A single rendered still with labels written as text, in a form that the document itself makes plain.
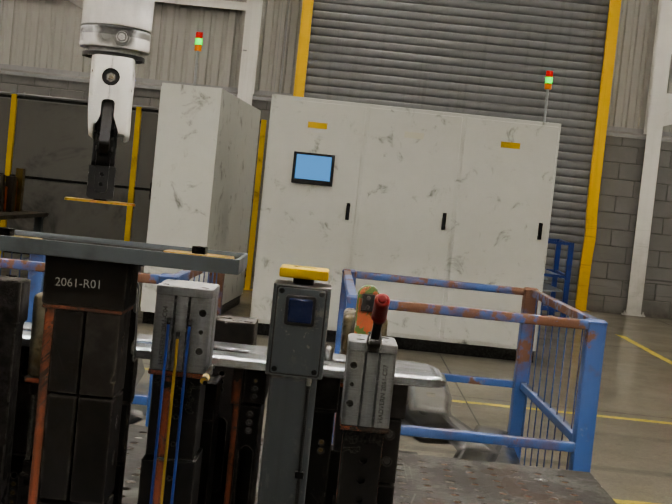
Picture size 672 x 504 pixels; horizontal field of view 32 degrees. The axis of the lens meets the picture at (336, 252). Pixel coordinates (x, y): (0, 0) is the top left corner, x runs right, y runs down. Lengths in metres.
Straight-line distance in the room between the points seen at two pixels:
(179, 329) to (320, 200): 8.03
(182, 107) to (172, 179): 0.60
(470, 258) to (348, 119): 1.53
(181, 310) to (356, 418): 0.28
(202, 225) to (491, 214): 2.39
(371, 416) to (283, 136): 8.08
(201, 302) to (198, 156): 8.08
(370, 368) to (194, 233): 8.10
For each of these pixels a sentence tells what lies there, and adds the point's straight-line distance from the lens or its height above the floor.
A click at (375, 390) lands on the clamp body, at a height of 1.00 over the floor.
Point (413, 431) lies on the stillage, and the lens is 3.59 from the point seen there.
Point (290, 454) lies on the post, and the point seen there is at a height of 0.93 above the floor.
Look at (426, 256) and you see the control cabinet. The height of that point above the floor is 0.80.
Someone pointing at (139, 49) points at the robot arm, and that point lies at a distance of 1.42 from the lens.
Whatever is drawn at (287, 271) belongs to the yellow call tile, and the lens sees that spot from 1.40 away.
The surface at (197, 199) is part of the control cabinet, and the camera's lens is 9.62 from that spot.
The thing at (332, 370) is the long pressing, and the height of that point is 1.00.
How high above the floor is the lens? 1.26
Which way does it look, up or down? 3 degrees down
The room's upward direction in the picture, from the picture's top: 6 degrees clockwise
